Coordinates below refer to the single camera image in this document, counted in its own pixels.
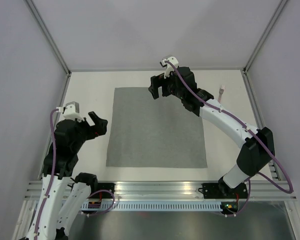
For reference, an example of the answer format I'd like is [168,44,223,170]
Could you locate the white slotted cable duct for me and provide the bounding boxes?
[62,201,222,211]

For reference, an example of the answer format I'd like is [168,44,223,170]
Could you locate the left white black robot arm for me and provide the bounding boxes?
[24,111,108,240]

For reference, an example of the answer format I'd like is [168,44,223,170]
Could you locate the grey cloth napkin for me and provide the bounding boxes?
[106,87,208,169]

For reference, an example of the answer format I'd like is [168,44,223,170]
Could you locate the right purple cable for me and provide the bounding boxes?
[164,59,295,218]

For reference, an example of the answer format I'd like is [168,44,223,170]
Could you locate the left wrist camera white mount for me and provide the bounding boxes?
[56,101,84,122]

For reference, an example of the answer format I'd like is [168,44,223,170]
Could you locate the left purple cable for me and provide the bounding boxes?
[33,107,115,236]

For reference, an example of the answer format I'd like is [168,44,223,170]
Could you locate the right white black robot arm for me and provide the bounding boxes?
[148,67,275,198]

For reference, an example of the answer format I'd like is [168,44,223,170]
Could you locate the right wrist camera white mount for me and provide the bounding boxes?
[160,55,179,79]

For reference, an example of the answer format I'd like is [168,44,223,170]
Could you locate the left aluminium frame post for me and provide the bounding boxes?
[24,0,71,76]

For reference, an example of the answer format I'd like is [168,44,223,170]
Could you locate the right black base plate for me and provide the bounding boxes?
[201,182,248,200]

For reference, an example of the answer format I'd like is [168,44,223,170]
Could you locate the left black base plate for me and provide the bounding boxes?
[89,182,116,200]

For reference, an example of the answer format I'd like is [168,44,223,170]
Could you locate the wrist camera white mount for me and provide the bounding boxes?
[56,101,84,122]
[160,55,179,79]

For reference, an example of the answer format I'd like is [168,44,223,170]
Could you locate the right aluminium frame post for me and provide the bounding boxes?
[242,0,289,75]

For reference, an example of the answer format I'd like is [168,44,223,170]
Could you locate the aluminium frame post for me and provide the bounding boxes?
[24,0,71,76]
[242,0,289,75]

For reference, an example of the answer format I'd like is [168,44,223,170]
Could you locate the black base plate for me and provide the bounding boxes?
[89,182,116,200]
[201,182,248,200]

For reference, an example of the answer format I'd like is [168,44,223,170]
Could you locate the purple cable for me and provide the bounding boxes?
[164,59,295,218]
[33,107,115,236]

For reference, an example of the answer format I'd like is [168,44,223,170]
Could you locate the aluminium front rail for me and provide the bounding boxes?
[24,180,297,201]

